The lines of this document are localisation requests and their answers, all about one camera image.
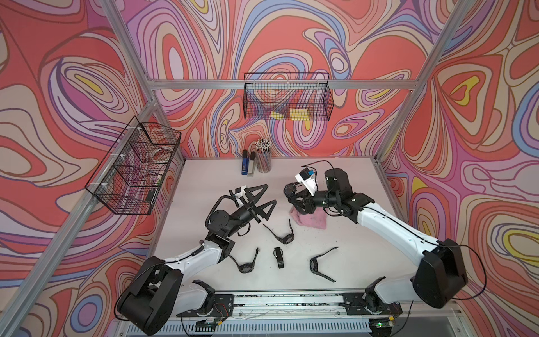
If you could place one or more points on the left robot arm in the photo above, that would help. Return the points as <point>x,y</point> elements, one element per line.
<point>172,273</point>

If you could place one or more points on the back wall wire basket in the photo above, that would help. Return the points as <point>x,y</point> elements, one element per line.
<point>265,92</point>

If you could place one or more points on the small yellow block in basket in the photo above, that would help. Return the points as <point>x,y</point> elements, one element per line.
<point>276,115</point>

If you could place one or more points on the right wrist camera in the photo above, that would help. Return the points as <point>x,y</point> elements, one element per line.
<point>307,177</point>

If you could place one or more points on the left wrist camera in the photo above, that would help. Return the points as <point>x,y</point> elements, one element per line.
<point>238,193</point>

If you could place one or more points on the blue marker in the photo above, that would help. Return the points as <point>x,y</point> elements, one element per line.
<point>245,159</point>

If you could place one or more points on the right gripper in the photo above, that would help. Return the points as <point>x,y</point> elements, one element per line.
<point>307,199</point>

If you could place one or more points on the pink microfibre cloth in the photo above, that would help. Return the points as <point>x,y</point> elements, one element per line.
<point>316,220</point>

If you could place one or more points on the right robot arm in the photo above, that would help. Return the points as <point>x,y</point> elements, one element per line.
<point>440,272</point>

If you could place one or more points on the wall wire basket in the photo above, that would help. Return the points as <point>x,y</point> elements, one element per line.
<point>141,157</point>
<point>265,92</point>

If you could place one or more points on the pencil cup with pencils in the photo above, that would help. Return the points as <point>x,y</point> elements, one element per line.
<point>263,155</point>

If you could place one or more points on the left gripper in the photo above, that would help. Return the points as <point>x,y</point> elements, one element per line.
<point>248,211</point>

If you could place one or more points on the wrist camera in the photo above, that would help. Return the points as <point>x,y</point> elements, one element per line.
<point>307,177</point>
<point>238,193</point>

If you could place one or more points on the left wall wire basket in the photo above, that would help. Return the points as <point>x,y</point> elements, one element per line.
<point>141,157</point>

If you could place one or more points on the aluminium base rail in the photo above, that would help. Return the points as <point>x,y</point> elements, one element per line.
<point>290,301</point>

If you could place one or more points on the yellow sponge in basket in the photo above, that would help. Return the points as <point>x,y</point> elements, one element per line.
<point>299,115</point>

